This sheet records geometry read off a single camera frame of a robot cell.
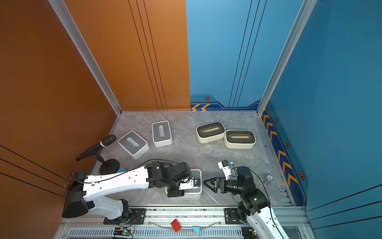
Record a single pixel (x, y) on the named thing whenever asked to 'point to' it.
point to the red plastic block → (175, 225)
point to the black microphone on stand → (109, 167)
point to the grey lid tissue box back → (161, 134)
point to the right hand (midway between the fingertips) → (208, 184)
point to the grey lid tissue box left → (134, 144)
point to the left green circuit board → (120, 231)
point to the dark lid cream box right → (239, 139)
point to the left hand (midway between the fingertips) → (184, 185)
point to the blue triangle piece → (197, 229)
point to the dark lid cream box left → (210, 132)
